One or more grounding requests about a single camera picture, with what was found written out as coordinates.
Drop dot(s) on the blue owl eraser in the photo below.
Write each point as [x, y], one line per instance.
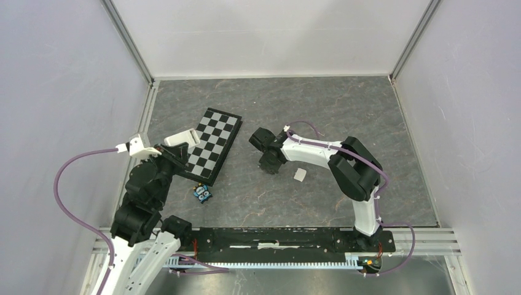
[202, 193]

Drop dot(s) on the black white chessboard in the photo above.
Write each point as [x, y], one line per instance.
[217, 131]

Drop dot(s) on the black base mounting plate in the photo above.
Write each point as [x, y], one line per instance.
[279, 244]

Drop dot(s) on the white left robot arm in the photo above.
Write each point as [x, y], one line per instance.
[139, 241]

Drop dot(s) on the white remote control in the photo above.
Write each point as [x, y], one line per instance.
[190, 137]

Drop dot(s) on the white battery cover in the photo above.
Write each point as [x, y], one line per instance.
[300, 174]

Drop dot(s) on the white slotted cable duct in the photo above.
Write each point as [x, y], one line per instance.
[176, 262]

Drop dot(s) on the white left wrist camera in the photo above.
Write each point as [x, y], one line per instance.
[138, 147]

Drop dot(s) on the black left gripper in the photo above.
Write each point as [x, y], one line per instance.
[177, 154]

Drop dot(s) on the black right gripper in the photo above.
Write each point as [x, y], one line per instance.
[272, 169]

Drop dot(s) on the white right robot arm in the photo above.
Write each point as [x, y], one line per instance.
[355, 170]

